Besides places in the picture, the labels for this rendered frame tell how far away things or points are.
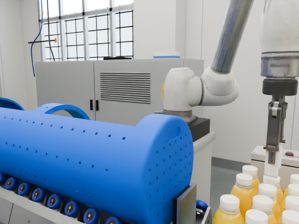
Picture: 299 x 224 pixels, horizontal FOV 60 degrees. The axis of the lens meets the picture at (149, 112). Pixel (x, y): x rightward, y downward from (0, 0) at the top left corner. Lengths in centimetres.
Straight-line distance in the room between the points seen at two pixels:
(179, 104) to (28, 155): 76
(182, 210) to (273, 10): 49
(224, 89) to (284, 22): 76
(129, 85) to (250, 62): 158
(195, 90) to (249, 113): 221
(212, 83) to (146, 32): 249
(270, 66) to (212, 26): 299
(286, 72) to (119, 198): 46
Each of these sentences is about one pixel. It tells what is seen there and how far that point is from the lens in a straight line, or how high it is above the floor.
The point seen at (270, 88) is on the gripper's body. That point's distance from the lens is 66.
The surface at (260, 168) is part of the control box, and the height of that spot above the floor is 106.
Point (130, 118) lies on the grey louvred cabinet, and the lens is 268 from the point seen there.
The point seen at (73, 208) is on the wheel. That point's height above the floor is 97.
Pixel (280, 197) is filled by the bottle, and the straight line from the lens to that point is 74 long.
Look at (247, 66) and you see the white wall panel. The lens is 345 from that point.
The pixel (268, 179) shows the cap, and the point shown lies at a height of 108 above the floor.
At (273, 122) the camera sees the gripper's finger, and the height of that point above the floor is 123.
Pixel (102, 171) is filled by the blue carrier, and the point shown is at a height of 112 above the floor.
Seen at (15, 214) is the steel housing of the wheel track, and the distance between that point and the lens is 101.
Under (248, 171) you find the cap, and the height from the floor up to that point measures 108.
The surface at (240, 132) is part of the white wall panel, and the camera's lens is 355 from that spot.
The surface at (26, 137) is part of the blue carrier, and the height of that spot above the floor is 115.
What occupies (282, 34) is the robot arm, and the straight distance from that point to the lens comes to 64.
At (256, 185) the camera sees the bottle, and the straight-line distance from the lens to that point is 78.
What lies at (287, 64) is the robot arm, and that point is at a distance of 65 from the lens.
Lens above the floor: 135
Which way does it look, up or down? 9 degrees down
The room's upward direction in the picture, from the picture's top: straight up
